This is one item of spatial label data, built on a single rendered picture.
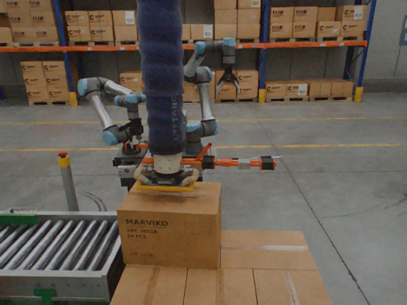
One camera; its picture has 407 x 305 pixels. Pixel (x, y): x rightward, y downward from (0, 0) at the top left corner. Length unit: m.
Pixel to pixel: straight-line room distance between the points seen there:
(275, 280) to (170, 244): 0.65
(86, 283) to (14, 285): 0.44
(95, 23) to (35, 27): 1.56
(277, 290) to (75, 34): 8.59
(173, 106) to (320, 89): 8.10
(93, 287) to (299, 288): 1.20
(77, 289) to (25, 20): 8.55
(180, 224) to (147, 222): 0.20
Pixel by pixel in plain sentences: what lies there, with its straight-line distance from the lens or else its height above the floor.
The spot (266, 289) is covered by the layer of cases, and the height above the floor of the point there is 0.54.
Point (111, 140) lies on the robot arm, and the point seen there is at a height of 1.20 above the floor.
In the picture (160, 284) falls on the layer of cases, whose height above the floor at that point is 0.54.
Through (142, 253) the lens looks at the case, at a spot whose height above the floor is 0.63.
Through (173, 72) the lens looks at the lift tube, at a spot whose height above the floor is 1.72.
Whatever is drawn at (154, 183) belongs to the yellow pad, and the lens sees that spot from 1.86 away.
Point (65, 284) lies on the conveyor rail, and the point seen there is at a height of 0.53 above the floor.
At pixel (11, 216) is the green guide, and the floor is 0.63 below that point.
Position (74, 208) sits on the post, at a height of 0.54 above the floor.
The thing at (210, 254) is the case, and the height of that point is 0.66.
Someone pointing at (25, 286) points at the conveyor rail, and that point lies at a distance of 2.28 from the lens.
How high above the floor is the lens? 1.91
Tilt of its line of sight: 22 degrees down
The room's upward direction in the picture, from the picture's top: 1 degrees counter-clockwise
